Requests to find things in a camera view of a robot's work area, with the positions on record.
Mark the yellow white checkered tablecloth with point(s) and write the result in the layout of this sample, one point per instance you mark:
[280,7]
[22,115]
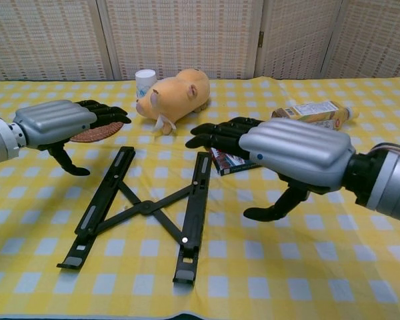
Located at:
[286,283]

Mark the orange plush animal toy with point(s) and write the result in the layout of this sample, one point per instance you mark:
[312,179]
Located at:
[176,96]

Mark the black folding laptop stand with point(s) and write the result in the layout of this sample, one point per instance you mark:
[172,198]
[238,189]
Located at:
[146,208]

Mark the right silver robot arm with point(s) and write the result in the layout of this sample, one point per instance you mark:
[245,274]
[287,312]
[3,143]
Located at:
[390,183]

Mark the white paper cup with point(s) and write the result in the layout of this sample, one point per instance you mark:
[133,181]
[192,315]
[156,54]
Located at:
[145,83]

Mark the brown tea bottle yellow label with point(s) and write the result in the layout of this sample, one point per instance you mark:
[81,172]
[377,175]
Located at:
[313,110]

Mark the black red printed box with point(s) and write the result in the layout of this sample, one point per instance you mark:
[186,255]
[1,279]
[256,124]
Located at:
[230,164]

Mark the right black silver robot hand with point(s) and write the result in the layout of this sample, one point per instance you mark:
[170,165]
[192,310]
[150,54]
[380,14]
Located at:
[296,150]

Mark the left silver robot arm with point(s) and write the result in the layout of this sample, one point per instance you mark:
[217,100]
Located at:
[0,141]

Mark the round brown woven coaster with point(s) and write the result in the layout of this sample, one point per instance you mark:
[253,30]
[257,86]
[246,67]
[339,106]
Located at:
[96,135]

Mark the beige woven folding screen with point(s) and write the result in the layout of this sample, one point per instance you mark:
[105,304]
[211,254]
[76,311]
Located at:
[186,36]

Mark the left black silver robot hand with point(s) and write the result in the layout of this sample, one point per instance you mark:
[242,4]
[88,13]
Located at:
[56,120]

